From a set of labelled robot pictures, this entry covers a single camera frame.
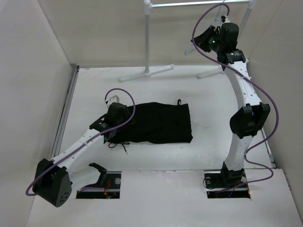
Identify light blue wire hanger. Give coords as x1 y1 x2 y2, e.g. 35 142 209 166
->
184 1 225 55

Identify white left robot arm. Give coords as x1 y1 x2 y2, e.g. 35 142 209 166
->
26 102 136 207

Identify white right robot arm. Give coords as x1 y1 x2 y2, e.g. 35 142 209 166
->
192 23 270 189

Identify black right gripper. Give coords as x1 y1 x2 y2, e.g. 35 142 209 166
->
191 26 224 53

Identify white garment rack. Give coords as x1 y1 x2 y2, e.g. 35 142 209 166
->
118 0 257 82

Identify left aluminium table rail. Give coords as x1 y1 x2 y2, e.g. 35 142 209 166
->
47 64 80 159

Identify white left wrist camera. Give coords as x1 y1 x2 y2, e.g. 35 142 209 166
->
105 95 120 106

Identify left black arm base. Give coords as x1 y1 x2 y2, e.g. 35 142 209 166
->
75 163 122 199

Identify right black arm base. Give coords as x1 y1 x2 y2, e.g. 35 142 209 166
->
203 172 251 199

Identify black trousers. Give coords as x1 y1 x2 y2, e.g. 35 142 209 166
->
108 99 193 148

